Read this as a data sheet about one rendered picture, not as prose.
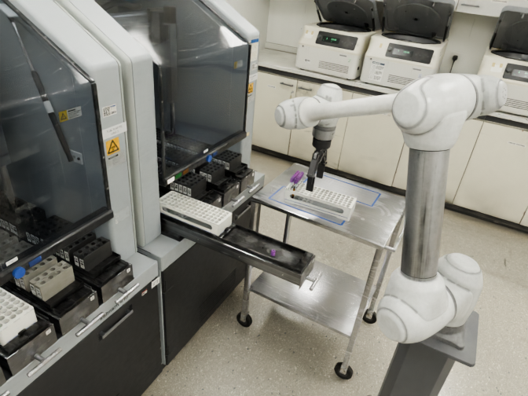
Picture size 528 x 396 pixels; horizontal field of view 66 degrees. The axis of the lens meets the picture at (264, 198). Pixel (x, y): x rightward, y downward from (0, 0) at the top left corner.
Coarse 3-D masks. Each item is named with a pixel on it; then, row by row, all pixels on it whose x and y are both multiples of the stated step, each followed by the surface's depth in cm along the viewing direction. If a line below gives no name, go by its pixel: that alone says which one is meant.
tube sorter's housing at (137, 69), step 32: (64, 0) 121; (224, 0) 184; (96, 32) 120; (256, 32) 181; (128, 64) 120; (128, 96) 125; (128, 128) 131; (256, 224) 229; (160, 256) 152; (192, 256) 173; (224, 256) 203; (160, 288) 160; (192, 288) 183; (224, 288) 216; (160, 320) 170; (192, 320) 193
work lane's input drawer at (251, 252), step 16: (160, 224) 163; (176, 224) 158; (192, 240) 158; (208, 240) 154; (224, 240) 151; (240, 240) 153; (256, 240) 154; (272, 240) 154; (240, 256) 149; (256, 256) 146; (272, 256) 147; (288, 256) 148; (304, 256) 147; (272, 272) 145; (288, 272) 141; (304, 272) 142; (320, 272) 150
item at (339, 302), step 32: (256, 192) 182; (352, 192) 190; (384, 192) 193; (288, 224) 229; (320, 224) 166; (352, 224) 167; (384, 224) 169; (256, 288) 206; (288, 288) 209; (320, 288) 211; (352, 288) 213; (320, 320) 192; (352, 320) 194
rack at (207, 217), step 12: (168, 192) 167; (168, 204) 159; (180, 204) 161; (192, 204) 161; (204, 204) 162; (180, 216) 162; (192, 216) 155; (204, 216) 155; (216, 216) 156; (228, 216) 156; (204, 228) 154; (216, 228) 151
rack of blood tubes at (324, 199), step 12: (288, 192) 175; (300, 192) 174; (312, 192) 174; (324, 192) 176; (336, 192) 176; (300, 204) 175; (312, 204) 173; (324, 204) 178; (336, 204) 168; (348, 204) 170; (336, 216) 170; (348, 216) 168
